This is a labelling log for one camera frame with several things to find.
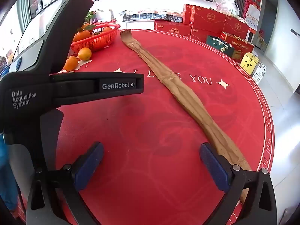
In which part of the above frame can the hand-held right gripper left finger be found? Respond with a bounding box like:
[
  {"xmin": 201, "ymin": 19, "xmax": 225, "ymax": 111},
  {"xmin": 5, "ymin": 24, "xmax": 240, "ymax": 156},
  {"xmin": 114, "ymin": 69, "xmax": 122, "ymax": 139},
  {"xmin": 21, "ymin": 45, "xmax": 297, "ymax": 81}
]
[{"xmin": 25, "ymin": 141, "xmax": 105, "ymax": 225}]

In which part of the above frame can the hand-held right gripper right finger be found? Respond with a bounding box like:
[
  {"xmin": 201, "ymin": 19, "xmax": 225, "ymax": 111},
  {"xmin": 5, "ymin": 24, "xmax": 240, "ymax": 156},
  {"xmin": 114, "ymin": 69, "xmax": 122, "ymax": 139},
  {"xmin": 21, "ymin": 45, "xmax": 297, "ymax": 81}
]
[{"xmin": 199, "ymin": 142, "xmax": 278, "ymax": 225}]

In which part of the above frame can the bumpy mandarin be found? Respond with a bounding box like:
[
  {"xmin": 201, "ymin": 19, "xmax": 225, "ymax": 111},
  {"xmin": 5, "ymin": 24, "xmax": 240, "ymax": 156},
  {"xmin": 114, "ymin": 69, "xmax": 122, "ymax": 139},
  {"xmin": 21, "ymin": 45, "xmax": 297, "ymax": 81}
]
[{"xmin": 64, "ymin": 56, "xmax": 78, "ymax": 71}]

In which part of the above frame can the red printed table mat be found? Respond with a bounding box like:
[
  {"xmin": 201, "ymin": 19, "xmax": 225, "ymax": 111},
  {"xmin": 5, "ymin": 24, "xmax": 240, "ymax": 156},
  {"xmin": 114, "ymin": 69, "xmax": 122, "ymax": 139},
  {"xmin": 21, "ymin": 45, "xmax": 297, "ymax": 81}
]
[{"xmin": 22, "ymin": 29, "xmax": 275, "ymax": 225}]

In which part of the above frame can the blue cloth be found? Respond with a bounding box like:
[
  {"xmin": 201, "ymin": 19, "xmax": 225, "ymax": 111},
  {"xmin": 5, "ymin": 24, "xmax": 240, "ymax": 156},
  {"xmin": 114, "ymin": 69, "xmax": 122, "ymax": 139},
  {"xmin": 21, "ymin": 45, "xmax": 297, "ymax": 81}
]
[{"xmin": 0, "ymin": 136, "xmax": 21, "ymax": 211}]

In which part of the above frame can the wooden back scratcher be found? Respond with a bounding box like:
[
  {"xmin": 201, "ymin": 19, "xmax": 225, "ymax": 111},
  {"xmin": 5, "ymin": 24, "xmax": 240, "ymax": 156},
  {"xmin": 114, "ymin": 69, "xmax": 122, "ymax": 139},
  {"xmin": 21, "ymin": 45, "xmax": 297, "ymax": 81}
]
[{"xmin": 120, "ymin": 29, "xmax": 252, "ymax": 204}]

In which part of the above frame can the smooth small orange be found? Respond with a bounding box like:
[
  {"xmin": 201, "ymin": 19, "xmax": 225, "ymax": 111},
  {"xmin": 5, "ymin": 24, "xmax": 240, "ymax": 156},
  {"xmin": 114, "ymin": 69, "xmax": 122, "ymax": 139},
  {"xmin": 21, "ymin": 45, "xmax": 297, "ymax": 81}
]
[{"xmin": 78, "ymin": 47, "xmax": 92, "ymax": 61}]

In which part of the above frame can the pile of leafy mandarins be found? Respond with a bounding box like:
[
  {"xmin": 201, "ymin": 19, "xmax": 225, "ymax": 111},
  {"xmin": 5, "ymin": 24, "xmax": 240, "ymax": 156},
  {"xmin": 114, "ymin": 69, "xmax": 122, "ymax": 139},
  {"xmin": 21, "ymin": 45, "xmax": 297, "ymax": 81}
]
[{"xmin": 73, "ymin": 23, "xmax": 113, "ymax": 42}]

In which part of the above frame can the red plastic basket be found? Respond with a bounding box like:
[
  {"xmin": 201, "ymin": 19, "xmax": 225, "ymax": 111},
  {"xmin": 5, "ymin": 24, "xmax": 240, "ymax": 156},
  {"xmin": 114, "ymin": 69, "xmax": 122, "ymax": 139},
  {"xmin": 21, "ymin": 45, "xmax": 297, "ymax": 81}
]
[{"xmin": 70, "ymin": 23, "xmax": 121, "ymax": 54}]

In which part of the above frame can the potted green plant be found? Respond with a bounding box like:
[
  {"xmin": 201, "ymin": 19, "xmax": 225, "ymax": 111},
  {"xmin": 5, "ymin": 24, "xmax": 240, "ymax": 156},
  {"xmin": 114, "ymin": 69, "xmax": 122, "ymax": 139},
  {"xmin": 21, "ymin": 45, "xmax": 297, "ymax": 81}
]
[{"xmin": 85, "ymin": 10, "xmax": 98, "ymax": 25}]

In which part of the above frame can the white printed box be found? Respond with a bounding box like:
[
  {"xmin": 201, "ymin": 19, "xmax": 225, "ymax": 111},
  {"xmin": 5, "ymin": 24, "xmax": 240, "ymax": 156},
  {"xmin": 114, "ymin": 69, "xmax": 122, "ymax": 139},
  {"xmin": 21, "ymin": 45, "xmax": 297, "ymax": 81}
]
[{"xmin": 252, "ymin": 62, "xmax": 268, "ymax": 85}]

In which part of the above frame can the yellow box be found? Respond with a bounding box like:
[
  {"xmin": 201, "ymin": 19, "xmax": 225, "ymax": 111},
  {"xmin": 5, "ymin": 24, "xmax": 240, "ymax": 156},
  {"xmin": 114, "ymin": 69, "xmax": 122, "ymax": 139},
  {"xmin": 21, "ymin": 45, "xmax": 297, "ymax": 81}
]
[{"xmin": 239, "ymin": 53, "xmax": 260, "ymax": 75}]

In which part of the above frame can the green gift bag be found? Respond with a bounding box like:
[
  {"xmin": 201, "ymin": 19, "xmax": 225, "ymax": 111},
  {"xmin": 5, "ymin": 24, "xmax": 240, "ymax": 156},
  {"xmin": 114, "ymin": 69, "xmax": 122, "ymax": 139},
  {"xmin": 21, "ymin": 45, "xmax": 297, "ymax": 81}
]
[{"xmin": 206, "ymin": 36, "xmax": 235, "ymax": 58}]

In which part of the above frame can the red gift carton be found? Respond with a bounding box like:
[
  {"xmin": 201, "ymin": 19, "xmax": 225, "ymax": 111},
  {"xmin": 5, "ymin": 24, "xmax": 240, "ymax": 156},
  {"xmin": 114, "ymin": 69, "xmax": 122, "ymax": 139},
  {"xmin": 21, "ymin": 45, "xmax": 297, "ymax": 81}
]
[
  {"xmin": 223, "ymin": 16, "xmax": 251, "ymax": 39},
  {"xmin": 154, "ymin": 20, "xmax": 191, "ymax": 38},
  {"xmin": 183, "ymin": 4, "xmax": 195, "ymax": 26},
  {"xmin": 191, "ymin": 28, "xmax": 223, "ymax": 44},
  {"xmin": 190, "ymin": 6, "xmax": 227, "ymax": 30}
]

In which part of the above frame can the plaid cloth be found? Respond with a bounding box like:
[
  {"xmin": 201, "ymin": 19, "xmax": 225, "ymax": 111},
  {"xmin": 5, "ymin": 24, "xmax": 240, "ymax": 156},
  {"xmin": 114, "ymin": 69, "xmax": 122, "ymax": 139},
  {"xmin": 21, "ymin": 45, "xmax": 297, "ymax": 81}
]
[{"xmin": 119, "ymin": 8, "xmax": 183, "ymax": 24}]

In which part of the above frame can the plastic bag of flowers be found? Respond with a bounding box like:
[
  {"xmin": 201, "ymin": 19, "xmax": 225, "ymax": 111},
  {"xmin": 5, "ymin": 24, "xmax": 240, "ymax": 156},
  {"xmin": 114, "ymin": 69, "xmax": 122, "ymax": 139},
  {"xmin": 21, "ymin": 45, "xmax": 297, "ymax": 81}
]
[{"xmin": 214, "ymin": 0, "xmax": 240, "ymax": 17}]

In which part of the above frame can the red box with gold handle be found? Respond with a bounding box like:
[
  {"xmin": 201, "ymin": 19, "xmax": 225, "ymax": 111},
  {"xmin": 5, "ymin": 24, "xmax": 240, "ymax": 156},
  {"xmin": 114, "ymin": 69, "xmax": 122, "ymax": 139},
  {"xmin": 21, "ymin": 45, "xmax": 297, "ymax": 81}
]
[{"xmin": 220, "ymin": 31, "xmax": 255, "ymax": 61}]

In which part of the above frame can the wall calendar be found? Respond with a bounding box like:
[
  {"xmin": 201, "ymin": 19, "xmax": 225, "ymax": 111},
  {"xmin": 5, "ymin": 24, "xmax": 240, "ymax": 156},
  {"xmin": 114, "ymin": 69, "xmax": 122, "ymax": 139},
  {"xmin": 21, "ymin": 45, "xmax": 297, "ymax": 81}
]
[{"xmin": 246, "ymin": 3, "xmax": 261, "ymax": 31}]

